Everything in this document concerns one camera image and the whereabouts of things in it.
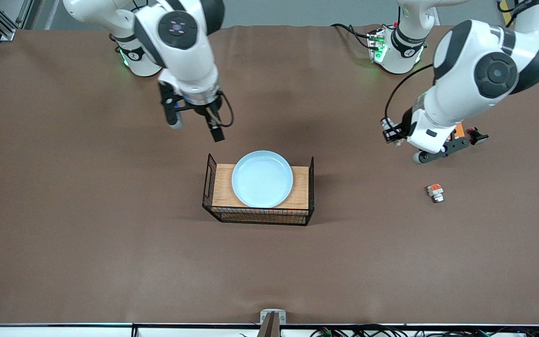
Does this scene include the black base power cable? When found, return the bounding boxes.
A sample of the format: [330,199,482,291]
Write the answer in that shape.
[330,22,373,50]

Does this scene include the small black button cap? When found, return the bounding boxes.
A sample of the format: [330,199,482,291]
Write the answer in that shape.
[468,127,489,146]

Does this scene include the green grey switch component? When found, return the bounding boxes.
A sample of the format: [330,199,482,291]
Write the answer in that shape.
[380,117,404,147]

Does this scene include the white table edge rail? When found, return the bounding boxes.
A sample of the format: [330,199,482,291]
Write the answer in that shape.
[0,323,539,337]

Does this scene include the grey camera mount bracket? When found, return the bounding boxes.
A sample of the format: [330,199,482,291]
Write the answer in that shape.
[260,309,287,337]

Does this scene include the black wire basket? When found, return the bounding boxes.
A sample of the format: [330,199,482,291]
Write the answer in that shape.
[203,153,316,227]

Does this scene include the light blue round plate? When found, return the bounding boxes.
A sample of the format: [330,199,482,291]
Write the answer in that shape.
[231,150,294,209]

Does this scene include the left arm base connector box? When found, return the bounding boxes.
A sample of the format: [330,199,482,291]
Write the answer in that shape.
[367,28,388,64]

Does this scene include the wooden board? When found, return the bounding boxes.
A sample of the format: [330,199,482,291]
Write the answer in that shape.
[212,164,310,210]

